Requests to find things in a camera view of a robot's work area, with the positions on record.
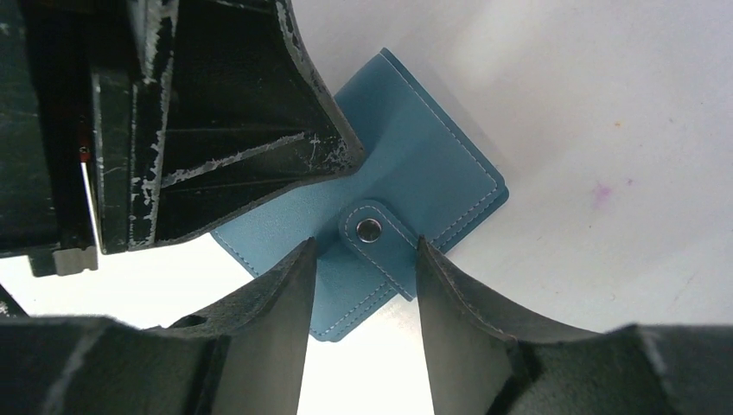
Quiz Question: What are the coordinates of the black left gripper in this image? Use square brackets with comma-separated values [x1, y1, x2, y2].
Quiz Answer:
[1, 1, 132, 277]

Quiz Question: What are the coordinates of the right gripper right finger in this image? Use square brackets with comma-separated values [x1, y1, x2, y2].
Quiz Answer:
[416, 239, 732, 414]

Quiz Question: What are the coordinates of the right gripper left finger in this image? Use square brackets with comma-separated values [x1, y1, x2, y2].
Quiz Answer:
[1, 239, 317, 414]

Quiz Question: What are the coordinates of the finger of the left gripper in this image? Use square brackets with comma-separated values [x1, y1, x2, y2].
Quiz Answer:
[90, 1, 364, 254]

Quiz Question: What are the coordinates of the blue leather card holder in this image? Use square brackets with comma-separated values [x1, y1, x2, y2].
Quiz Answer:
[212, 49, 509, 342]

